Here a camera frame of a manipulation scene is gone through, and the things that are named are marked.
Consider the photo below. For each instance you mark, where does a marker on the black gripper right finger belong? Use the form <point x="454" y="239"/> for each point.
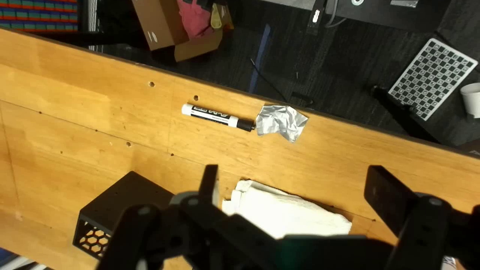
<point x="419" y="221"/>

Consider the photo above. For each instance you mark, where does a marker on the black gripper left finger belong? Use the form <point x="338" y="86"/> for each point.
<point x="197" y="212"/>

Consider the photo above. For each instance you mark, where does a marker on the brown cardboard box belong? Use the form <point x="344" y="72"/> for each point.
<point x="178" y="30"/>

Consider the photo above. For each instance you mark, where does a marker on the black perforated box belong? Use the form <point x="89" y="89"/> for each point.
<point x="100" y="218"/>

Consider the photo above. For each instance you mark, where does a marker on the white terry cloth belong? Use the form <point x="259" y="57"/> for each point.
<point x="281" y="213"/>

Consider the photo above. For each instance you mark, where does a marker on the white paper cup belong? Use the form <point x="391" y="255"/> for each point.
<point x="472" y="99"/>

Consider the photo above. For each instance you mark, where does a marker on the black white marker pen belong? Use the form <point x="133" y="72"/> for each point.
<point x="218" y="117"/>

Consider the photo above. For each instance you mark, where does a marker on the checkerboard calibration board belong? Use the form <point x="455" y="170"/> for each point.
<point x="431" y="77"/>

